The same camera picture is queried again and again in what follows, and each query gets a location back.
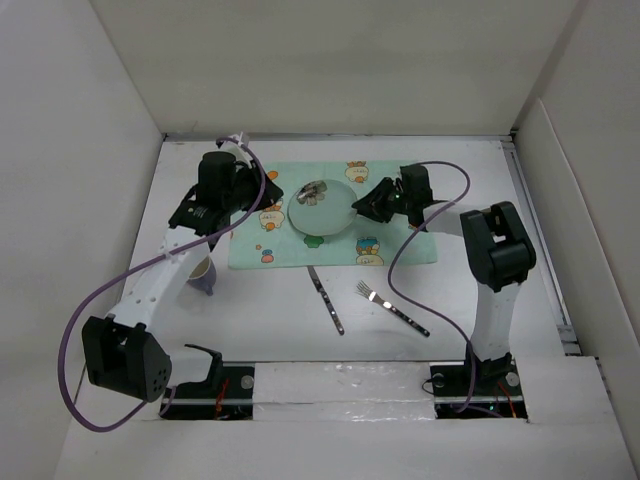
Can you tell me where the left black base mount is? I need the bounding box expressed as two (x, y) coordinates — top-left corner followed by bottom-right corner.
(159, 344), (256, 421)

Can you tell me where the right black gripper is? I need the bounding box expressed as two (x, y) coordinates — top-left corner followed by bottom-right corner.
(351, 176), (412, 223)

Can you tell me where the steel fork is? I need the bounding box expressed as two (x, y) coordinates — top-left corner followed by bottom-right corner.
(356, 281), (430, 338)

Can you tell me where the purple ceramic mug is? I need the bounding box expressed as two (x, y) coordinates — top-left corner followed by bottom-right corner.
(187, 256), (217, 296)

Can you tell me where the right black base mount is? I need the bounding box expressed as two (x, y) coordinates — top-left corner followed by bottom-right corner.
(421, 353), (528, 420)

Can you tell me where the green cartoon print placemat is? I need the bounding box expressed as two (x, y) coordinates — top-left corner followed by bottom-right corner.
(228, 160), (412, 270)

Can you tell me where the steel table knife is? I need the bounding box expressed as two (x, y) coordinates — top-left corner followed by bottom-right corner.
(307, 265), (345, 336)

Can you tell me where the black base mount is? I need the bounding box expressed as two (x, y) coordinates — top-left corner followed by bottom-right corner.
(159, 344), (256, 421)
(421, 353), (528, 420)

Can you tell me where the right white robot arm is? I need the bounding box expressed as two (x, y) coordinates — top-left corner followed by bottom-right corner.
(352, 161), (537, 394)

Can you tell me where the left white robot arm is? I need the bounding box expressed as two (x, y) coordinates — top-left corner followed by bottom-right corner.
(81, 134), (283, 403)

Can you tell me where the green floral plate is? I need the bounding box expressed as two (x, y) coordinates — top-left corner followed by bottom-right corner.
(287, 179), (357, 236)

